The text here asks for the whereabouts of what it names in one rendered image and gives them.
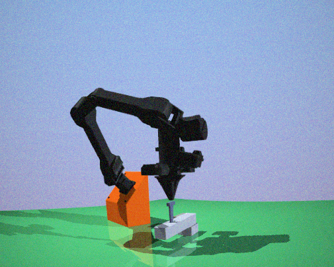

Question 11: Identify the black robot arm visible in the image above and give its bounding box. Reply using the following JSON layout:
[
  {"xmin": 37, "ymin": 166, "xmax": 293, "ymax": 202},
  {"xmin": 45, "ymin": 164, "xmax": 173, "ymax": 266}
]
[{"xmin": 70, "ymin": 88, "xmax": 208, "ymax": 195}]

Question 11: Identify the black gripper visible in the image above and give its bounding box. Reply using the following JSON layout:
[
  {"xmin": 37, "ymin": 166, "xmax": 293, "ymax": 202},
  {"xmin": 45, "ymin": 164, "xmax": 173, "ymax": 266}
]
[{"xmin": 141, "ymin": 142, "xmax": 195, "ymax": 200}]

